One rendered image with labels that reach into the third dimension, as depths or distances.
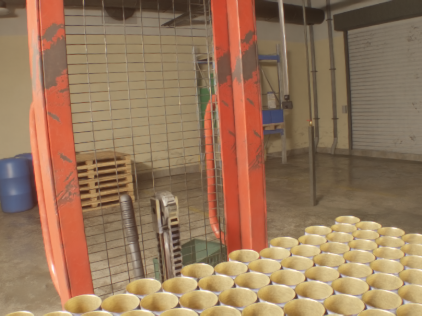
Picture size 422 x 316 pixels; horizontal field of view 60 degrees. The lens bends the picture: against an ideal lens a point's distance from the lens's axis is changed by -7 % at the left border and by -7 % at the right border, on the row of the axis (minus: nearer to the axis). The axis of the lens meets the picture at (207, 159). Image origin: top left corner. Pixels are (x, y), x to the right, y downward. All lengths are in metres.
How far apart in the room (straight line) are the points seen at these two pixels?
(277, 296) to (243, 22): 0.69
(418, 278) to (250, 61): 0.66
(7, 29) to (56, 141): 7.75
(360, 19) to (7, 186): 8.76
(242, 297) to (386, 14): 9.62
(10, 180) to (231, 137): 6.19
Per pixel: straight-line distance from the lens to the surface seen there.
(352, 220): 1.14
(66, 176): 0.85
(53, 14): 0.87
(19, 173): 7.14
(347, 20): 10.78
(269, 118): 9.37
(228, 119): 1.15
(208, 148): 1.27
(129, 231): 1.26
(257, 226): 1.11
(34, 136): 1.07
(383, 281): 0.82
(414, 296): 0.79
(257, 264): 0.85
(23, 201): 7.22
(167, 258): 1.03
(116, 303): 0.76
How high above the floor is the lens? 1.55
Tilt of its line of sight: 8 degrees down
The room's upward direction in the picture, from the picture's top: 4 degrees counter-clockwise
